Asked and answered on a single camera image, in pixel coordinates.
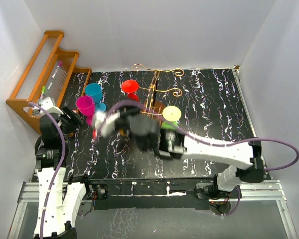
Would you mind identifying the green wine glass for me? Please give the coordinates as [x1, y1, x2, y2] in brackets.
[161, 106, 182, 129]

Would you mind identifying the green capped marker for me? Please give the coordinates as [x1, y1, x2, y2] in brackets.
[40, 86, 46, 100]

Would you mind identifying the gold wire glass rack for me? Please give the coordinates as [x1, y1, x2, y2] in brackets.
[132, 63, 185, 117]

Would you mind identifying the orange wooden tiered shelf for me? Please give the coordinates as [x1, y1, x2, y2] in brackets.
[6, 30, 92, 133]

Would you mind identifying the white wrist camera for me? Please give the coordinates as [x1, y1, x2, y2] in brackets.
[92, 111, 121, 137]
[40, 97, 63, 115]

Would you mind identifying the magenta wine glass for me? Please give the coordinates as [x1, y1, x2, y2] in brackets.
[76, 96, 95, 125]

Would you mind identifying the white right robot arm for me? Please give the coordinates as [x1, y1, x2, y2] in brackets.
[105, 100, 265, 198]

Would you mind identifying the brown wooden rack base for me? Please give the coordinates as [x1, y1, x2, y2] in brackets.
[150, 101, 165, 125]

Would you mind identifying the red wine glass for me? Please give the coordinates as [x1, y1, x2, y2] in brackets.
[121, 79, 140, 102]

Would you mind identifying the aluminium frame rail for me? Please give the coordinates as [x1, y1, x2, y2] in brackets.
[7, 180, 299, 239]

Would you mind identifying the purple capped marker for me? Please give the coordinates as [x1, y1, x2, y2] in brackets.
[51, 61, 62, 80]

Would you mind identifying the blue wine glass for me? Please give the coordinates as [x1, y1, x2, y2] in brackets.
[84, 83, 106, 112]

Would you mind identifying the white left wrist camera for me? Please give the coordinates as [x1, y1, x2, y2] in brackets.
[40, 97, 63, 115]

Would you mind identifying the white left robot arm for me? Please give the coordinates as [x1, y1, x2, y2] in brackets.
[33, 107, 93, 239]

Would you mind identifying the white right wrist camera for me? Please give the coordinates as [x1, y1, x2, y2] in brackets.
[92, 111, 121, 137]

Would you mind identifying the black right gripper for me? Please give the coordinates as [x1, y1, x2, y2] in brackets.
[110, 93, 149, 153]

